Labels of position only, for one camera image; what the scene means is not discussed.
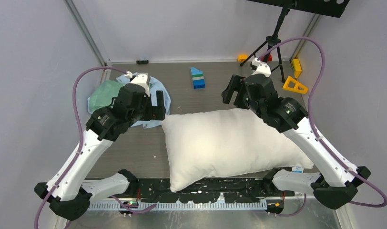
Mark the light blue green pillowcase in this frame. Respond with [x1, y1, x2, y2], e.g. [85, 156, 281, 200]
[88, 74, 171, 129]

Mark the white pillow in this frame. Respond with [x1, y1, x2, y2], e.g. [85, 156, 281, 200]
[161, 108, 314, 192]

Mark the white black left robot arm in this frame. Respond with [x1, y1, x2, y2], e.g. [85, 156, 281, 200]
[34, 83, 166, 221]

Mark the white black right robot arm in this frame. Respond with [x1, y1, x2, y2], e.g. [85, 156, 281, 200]
[221, 74, 371, 209]

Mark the orange toy block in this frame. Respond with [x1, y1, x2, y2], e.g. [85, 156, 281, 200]
[237, 54, 248, 62]

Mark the blue green toy block stack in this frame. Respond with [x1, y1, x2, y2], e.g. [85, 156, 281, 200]
[190, 67, 205, 89]

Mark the red toy block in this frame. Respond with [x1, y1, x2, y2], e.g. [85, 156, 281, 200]
[261, 54, 272, 62]

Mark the yellow triangular toy block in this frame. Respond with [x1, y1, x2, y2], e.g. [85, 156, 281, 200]
[282, 76, 308, 94]

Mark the yellow rectangular toy block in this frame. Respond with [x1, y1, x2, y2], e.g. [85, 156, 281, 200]
[291, 58, 302, 79]

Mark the black overhead panel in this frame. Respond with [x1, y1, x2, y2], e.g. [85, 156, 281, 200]
[253, 0, 349, 18]

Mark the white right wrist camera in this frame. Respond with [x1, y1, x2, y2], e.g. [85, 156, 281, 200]
[250, 58, 271, 77]

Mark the small black wall clip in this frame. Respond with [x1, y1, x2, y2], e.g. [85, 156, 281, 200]
[136, 60, 149, 65]

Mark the black camera tripod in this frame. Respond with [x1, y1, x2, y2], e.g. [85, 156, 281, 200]
[239, 0, 296, 67]

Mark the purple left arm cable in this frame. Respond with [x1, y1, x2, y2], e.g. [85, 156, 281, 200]
[33, 66, 157, 229]

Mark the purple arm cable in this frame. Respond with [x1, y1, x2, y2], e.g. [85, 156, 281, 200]
[256, 36, 387, 218]
[33, 66, 157, 229]

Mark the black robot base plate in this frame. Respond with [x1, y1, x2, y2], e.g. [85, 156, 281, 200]
[115, 178, 295, 204]

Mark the white slotted cable duct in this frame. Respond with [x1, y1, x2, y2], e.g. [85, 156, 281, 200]
[88, 199, 267, 211]

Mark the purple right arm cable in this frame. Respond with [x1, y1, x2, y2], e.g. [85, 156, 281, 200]
[256, 36, 387, 218]

